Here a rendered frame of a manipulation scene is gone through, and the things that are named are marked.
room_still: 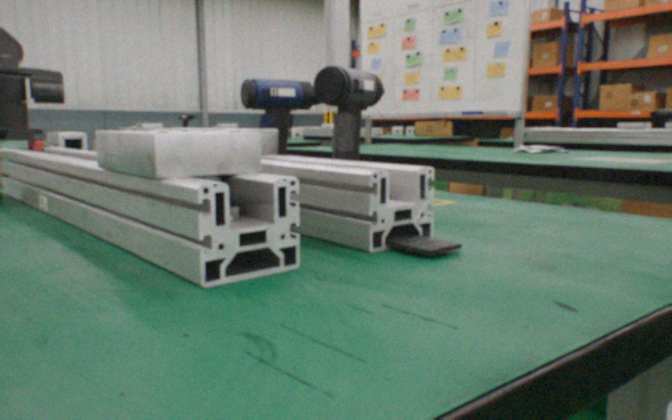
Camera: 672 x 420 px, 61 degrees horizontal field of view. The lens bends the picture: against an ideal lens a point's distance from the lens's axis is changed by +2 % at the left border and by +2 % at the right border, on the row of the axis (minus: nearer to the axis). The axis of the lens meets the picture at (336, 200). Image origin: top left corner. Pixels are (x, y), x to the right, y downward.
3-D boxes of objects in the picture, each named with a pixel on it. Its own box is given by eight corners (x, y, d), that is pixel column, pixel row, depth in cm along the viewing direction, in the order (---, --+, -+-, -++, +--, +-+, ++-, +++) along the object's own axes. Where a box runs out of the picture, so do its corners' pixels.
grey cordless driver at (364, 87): (307, 210, 86) (305, 65, 83) (363, 195, 104) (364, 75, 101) (350, 214, 83) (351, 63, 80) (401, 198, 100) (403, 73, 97)
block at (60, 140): (45, 159, 204) (43, 132, 203) (79, 158, 211) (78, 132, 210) (52, 160, 196) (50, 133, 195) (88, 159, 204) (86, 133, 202)
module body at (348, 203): (109, 186, 118) (106, 146, 117) (155, 183, 125) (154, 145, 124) (369, 253, 58) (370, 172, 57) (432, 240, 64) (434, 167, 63)
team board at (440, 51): (340, 235, 457) (340, -14, 431) (384, 227, 489) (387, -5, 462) (496, 273, 342) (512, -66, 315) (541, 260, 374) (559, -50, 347)
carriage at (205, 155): (98, 192, 62) (94, 130, 61) (192, 185, 69) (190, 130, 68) (157, 209, 50) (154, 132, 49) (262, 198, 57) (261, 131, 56)
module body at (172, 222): (3, 193, 106) (-1, 148, 105) (62, 189, 113) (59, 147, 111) (201, 288, 46) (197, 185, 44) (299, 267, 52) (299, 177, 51)
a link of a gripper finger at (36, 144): (48, 175, 122) (45, 131, 120) (9, 176, 117) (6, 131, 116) (39, 172, 127) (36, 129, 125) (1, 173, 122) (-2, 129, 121)
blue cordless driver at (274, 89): (240, 189, 113) (237, 79, 110) (327, 184, 122) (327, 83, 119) (252, 193, 106) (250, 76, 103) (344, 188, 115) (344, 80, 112)
